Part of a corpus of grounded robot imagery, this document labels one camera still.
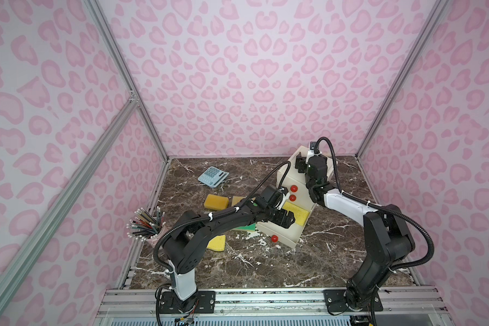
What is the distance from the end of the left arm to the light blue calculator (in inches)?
15.8

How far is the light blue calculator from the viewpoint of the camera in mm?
1079

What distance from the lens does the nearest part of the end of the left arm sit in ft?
2.24
